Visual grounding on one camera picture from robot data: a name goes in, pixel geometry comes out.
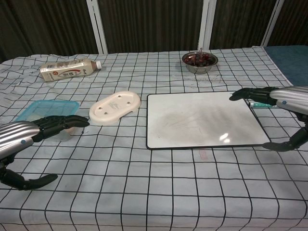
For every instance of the brown egg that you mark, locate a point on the brown egg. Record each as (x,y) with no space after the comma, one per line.
(71,130)

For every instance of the white metal frame post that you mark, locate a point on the white metal frame post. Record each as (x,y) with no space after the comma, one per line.
(207,24)
(97,29)
(273,24)

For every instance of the white black-grid tablecloth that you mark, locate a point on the white black-grid tablecloth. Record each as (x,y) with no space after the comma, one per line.
(144,187)

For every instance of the cream plastic soap dish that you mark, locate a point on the cream plastic soap dish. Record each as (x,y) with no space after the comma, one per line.
(113,108)

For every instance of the dark red cherries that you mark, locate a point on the dark red cherries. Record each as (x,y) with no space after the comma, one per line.
(199,60)

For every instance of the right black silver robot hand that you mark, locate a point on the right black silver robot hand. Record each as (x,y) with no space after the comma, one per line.
(291,96)

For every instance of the blue-lidded clear plastic container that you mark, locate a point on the blue-lidded clear plastic container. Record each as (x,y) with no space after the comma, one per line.
(48,108)

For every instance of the teal blue table pad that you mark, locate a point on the teal blue table pad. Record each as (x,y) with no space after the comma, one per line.
(291,65)

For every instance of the black-framed whiteboard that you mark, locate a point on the black-framed whiteboard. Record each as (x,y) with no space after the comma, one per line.
(197,120)

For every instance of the teal marker pen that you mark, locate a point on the teal marker pen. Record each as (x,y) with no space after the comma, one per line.
(262,105)

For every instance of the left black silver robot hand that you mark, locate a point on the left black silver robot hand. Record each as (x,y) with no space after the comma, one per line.
(21,131)

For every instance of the stainless steel bowl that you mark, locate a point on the stainless steel bowl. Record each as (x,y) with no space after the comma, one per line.
(199,68)

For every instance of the beige milk tea bottle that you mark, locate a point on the beige milk tea bottle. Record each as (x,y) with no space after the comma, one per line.
(65,71)

